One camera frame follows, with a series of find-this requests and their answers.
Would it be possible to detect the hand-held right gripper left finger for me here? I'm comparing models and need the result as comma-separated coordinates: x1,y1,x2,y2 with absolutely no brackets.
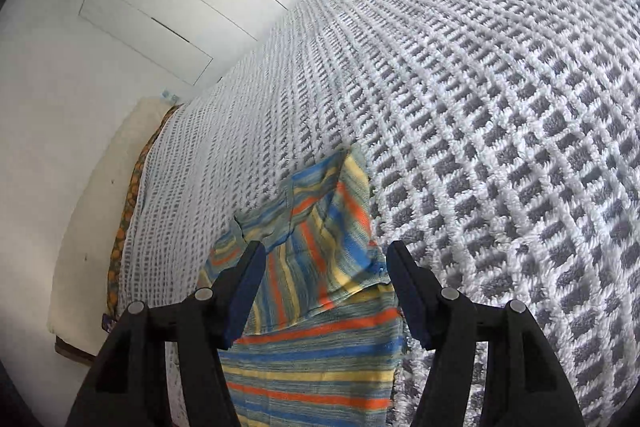
65,240,267,427

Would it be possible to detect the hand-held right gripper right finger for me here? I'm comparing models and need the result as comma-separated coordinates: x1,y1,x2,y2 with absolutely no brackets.
386,241,586,427

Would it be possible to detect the striped knit sweater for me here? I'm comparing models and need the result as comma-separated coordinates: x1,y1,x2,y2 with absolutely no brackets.
197,146,407,427

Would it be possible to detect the orange floral bed sheet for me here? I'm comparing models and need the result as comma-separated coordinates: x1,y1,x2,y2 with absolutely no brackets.
102,104,183,323

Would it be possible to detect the cream headboard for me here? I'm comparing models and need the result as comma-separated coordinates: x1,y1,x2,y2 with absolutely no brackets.
47,96,173,350

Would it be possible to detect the grey white checked blanket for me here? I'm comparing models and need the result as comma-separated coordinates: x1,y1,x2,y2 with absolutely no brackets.
120,0,640,427

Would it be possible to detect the wooden bed frame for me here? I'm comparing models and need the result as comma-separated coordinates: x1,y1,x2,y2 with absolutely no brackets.
54,334,96,364

